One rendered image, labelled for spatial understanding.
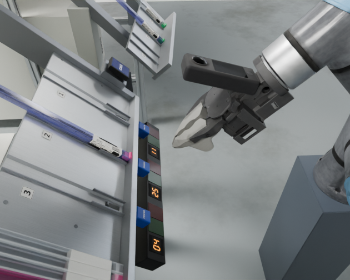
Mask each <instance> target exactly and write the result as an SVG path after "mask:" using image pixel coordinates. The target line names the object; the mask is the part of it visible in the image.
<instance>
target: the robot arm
mask: <svg viewBox="0 0 350 280"><path fill-rule="evenodd" d="M253 64H254V66H255V68H256V70H257V72H256V73H254V71H253V69H251V68H247V67H243V66H239V65H235V64H231V63H227V62H222V61H218V60H215V59H210V58H206V57H202V56H197V55H194V54H190V53H186V54H185V55H184V56H183V59H182V63H181V69H182V76H183V79H184V80H185V81H189V82H193V83H198V84H203V85H207V86H211V87H212V88H211V89H210V90H209V91H208V92H206V93H205V94H204V95H202V96H201V97H200V98H199V99H198V100H197V101H196V103H195V104H194V105H193V106H192V108H191V109H190V110H189V112H188V113H187V114H186V117H185V118H184V120H183V121H182V123H181V124H180V126H179V128H178V129H177V131H176V133H175V135H174V138H173V141H172V147H173V148H184V147H188V146H190V147H193V148H195V149H198V150H201V151H204V152H208V151H210V150H212V149H213V147H214V145H213V142H212V138H213V137H214V136H215V135H217V133H218V132H219V131H220V130H221V129H222V128H223V129H224V131H225V132H226V133H227V134H228V135H230V136H231V137H233V139H234V140H235V141H237V142H238V143H239V144H241V145H242V144H244V143H245V142H247V141H248V140H249V139H251V138H252V137H254V136H255V135H257V134H258V133H259V132H261V131H262V130H264V129H265V128H266V125H265V123H264V120H265V119H267V118H268V117H269V116H271V115H272V114H274V113H275V112H276V111H278V110H279V109H281V108H282V107H283V106H285V105H286V104H287V103H289V102H290V101H291V100H293V99H294V97H293V96H292V95H291V94H290V93H289V89H295V88H297V87H298V86H299V85H300V84H302V83H303V82H305V81H306V80H307V79H309V78H310V77H311V76H313V75H314V74H315V73H317V72H318V71H320V69H322V68H323V67H325V66H327V67H328V68H329V70H330V71H331V72H332V73H333V74H334V76H335V77H336V78H337V79H338V80H339V82H340V83H341V84H342V86H343V87H344V88H345V89H346V90H347V92H348V93H349V94H350V0H321V1H320V2H319V3H318V4H316V5H315V6H314V7H313V8H312V9H311V10H310V11H308V12H307V13H306V14H305V15H304V16H303V17H302V18H300V19H299V20H298V21H297V22H296V23H295V24H293V25H292V26H291V27H290V28H288V29H287V30H286V31H285V32H284V34H282V35H280V36H279V37H278V38H277V39H276V40H275V41H274V42H272V43H271V44H270V45H269V46H268V47H267V48H265V49H264V50H263V51H262V56H261V55H259V56H258V57H257V58H255V59H254V60H253ZM254 129H256V130H257V131H256V132H254V133H253V134H252V135H250V136H249V137H247V138H246V139H244V138H243V137H244V136H245V135H247V134H248V133H249V132H251V131H253V130H254ZM313 178H314V181H315V183H316V184H317V186H318V187H319V188H320V190H321V191H322V192H324V193H325V194H326V195H327V196H329V197H330V198H332V199H334V200H335V201H338V202H340V203H343V204H347V205H350V115H349V117H348V118H347V120H346V122H345V124H344V126H343V128H342V130H341V132H340V134H339V136H338V138H337V140H336V142H335V144H334V146H333V148H331V149H330V150H329V151H328V152H327V153H326V154H324V155H323V156H322V157H321V158H319V160H318V161H317V162H316V165H315V167H314V169H313Z"/></svg>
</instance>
